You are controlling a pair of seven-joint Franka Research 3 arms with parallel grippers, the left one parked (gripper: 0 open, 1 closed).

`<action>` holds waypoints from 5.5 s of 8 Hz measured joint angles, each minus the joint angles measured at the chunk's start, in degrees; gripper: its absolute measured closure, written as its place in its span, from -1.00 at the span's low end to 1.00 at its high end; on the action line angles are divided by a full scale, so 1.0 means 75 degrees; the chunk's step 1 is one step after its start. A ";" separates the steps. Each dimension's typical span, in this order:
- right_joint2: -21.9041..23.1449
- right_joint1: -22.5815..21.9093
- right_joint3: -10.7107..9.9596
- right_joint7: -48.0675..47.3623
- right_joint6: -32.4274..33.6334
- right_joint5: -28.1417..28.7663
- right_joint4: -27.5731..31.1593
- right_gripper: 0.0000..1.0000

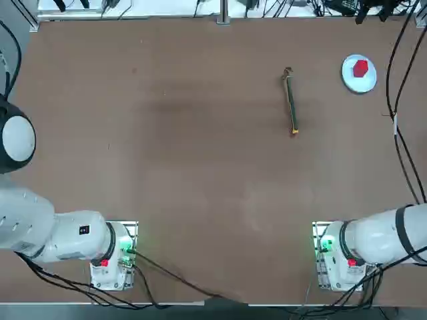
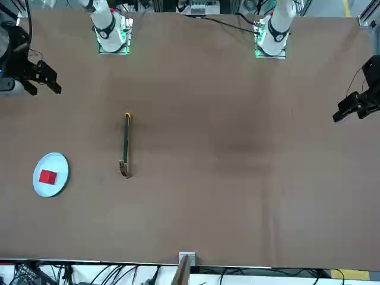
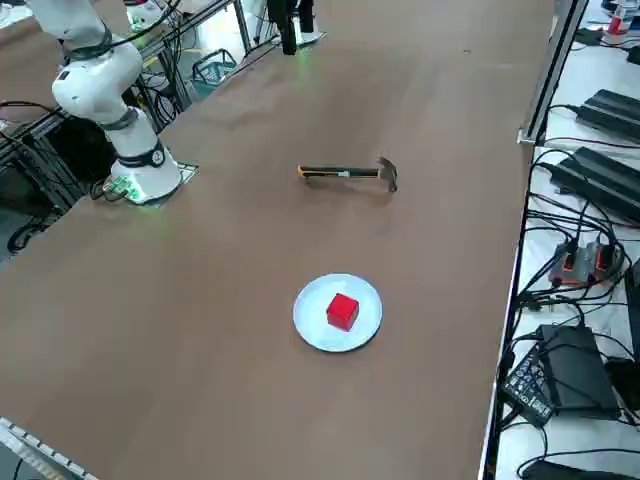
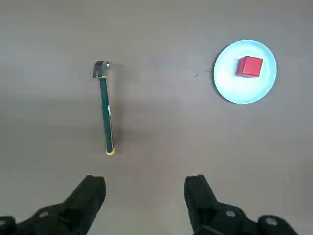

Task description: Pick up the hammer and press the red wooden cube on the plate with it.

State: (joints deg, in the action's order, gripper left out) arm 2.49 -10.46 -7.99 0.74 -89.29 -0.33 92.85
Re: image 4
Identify red wooden cube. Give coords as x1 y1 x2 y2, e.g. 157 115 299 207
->
235 55 264 78

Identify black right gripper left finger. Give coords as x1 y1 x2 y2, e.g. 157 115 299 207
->
0 175 107 235

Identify green-handled claw hammer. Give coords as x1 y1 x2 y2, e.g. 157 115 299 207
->
92 60 116 156

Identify white round plate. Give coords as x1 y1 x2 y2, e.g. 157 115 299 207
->
213 40 277 105

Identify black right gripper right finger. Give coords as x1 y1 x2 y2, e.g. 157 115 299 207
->
184 174 299 235

